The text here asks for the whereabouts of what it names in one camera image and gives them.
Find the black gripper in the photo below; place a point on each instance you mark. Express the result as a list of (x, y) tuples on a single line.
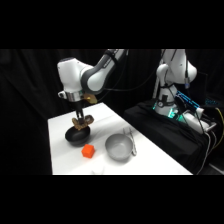
[(78, 106)]

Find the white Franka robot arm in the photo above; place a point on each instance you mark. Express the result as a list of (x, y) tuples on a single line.
[(71, 75)]

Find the black bowl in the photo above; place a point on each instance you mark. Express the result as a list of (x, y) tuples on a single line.
[(77, 136)]

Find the grey bowl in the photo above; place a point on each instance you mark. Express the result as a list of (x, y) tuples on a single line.
[(118, 147)]

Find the orange cube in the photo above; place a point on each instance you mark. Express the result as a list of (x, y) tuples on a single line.
[(88, 151)]

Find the black curtain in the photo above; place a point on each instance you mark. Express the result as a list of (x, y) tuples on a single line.
[(30, 100)]

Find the metal tongs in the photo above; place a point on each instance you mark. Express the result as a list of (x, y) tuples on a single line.
[(132, 141)]

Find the black cloth covered stand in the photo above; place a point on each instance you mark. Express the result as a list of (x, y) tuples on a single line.
[(160, 128)]

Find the blue lit control box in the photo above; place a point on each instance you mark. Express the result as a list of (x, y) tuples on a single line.
[(188, 100)]

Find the white power strip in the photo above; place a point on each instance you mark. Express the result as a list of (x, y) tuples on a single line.
[(200, 124)]

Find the yellowish wrist camera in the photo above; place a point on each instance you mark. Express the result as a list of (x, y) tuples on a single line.
[(90, 98)]

